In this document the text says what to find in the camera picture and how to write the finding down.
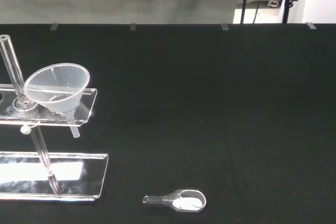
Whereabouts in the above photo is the black bench cloth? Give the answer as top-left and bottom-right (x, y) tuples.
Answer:
(0, 23), (336, 224)

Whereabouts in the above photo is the clear acrylic funnel stand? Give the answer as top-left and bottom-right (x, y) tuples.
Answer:
(0, 34), (109, 202)

